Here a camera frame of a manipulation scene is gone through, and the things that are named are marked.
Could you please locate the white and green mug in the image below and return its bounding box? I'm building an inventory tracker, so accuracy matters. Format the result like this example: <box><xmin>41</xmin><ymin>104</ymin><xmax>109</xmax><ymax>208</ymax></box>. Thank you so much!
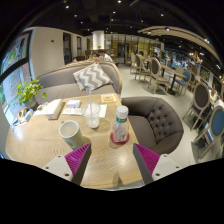
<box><xmin>58</xmin><ymin>119</ymin><xmax>85</xmax><ymax>150</ymax></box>

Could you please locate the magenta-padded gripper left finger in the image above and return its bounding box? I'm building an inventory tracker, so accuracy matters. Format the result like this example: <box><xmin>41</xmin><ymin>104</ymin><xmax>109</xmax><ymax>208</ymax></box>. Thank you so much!
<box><xmin>41</xmin><ymin>143</ymin><xmax>92</xmax><ymax>186</ymax></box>

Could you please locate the dark grey tufted armchair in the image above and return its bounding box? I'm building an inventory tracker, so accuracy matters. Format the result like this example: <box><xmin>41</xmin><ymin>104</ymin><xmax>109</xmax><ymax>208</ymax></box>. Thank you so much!
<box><xmin>121</xmin><ymin>95</ymin><xmax>185</xmax><ymax>155</ymax></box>

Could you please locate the window with colourful posters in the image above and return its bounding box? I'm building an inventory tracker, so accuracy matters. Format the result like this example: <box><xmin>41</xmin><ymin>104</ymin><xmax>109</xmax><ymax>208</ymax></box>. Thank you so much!
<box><xmin>0</xmin><ymin>31</ymin><xmax>34</xmax><ymax>124</ymax></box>

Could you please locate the green potted plant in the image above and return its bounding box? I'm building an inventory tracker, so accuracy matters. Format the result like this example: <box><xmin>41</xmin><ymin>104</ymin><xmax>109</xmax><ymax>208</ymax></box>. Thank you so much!
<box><xmin>14</xmin><ymin>78</ymin><xmax>48</xmax><ymax>109</ymax></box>

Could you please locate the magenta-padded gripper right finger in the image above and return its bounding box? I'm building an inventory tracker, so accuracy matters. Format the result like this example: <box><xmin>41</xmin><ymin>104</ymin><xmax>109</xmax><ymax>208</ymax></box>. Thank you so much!
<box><xmin>132</xmin><ymin>143</ymin><xmax>184</xmax><ymax>185</ymax></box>

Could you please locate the grey sofa with wooden trim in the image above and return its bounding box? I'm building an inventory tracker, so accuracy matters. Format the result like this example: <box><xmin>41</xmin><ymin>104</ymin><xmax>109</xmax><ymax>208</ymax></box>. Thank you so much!
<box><xmin>34</xmin><ymin>59</ymin><xmax>124</xmax><ymax>104</ymax></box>

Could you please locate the clear plastic cup with straw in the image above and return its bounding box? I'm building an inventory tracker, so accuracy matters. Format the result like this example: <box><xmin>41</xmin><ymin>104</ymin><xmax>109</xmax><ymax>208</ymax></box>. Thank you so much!
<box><xmin>80</xmin><ymin>87</ymin><xmax>102</xmax><ymax>130</ymax></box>

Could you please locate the person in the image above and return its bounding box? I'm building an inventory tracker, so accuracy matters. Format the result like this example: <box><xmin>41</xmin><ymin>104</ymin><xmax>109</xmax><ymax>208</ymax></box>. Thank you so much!
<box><xmin>97</xmin><ymin>49</ymin><xmax>114</xmax><ymax>63</ymax></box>

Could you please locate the clear plastic water bottle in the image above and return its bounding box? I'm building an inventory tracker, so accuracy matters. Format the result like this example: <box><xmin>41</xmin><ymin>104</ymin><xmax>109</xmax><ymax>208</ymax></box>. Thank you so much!
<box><xmin>112</xmin><ymin>105</ymin><xmax>130</xmax><ymax>144</ymax></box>

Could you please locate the group of dining chairs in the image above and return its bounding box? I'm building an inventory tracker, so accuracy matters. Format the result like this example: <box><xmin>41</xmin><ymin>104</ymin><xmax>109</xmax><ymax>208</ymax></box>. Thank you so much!
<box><xmin>129</xmin><ymin>51</ymin><xmax>224</xmax><ymax>158</ymax></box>

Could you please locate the dark-legged dining table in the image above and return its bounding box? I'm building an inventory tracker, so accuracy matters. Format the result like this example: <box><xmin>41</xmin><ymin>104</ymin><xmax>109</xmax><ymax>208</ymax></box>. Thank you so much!
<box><xmin>161</xmin><ymin>64</ymin><xmax>188</xmax><ymax>96</ymax></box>

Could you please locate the white tissue box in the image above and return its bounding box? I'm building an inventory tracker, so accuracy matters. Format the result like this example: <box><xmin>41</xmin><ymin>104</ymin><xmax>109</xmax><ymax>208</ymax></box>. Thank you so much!
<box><xmin>44</xmin><ymin>98</ymin><xmax>64</xmax><ymax>120</ymax></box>

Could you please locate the group of ceiling lights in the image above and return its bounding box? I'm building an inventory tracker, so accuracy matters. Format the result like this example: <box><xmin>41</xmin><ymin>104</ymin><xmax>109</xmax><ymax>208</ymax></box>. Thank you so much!
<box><xmin>63</xmin><ymin>0</ymin><xmax>211</xmax><ymax>44</ymax></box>

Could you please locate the grey white chevron pillow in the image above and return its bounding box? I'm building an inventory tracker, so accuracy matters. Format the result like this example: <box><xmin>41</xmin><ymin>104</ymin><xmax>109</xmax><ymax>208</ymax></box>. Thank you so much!
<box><xmin>72</xmin><ymin>62</ymin><xmax>114</xmax><ymax>92</ymax></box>

